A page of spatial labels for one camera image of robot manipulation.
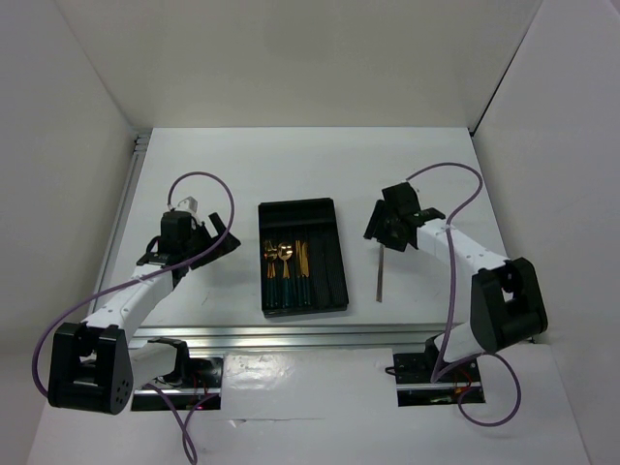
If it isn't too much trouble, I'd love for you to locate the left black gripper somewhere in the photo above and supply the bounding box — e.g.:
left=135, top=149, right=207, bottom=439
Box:
left=182, top=212, right=239, bottom=269

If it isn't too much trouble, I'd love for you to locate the gold fork green handle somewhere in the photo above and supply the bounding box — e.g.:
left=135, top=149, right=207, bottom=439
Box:
left=263, top=240, right=275, bottom=309

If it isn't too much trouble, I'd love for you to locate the gold knife green handle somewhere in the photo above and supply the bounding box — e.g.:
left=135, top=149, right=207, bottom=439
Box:
left=301, top=241, right=311, bottom=306
left=294, top=239, right=304, bottom=308

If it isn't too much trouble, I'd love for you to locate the gold spoon green handle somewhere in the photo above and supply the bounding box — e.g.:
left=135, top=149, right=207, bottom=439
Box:
left=278, top=242, right=293, bottom=308

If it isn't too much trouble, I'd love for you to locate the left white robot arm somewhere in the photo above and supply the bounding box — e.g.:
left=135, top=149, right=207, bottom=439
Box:
left=46, top=209, right=240, bottom=415

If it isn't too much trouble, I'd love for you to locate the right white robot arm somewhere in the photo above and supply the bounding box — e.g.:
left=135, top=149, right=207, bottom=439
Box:
left=364, top=200, right=548, bottom=380

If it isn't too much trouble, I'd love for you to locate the metal chopstick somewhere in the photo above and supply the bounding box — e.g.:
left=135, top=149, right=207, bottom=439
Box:
left=376, top=244, right=385, bottom=303

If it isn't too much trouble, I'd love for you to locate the black cutlery tray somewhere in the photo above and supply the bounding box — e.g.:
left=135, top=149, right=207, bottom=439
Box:
left=258, top=198, right=349, bottom=318

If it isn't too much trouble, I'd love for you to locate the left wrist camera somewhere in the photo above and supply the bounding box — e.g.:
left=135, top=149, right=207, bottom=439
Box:
left=158, top=197, right=199, bottom=255

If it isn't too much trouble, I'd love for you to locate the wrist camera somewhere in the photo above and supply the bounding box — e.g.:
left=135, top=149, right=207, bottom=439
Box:
left=158, top=197, right=199, bottom=255
left=382, top=182, right=421, bottom=217

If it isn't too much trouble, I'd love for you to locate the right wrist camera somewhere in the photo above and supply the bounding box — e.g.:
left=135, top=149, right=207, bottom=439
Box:
left=382, top=182, right=421, bottom=217

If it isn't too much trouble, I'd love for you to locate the aluminium frame rail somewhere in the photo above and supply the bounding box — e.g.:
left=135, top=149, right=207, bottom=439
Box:
left=76, top=126, right=533, bottom=351

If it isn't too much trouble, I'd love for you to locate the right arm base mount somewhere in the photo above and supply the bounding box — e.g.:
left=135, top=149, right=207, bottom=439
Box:
left=385, top=353, right=485, bottom=407

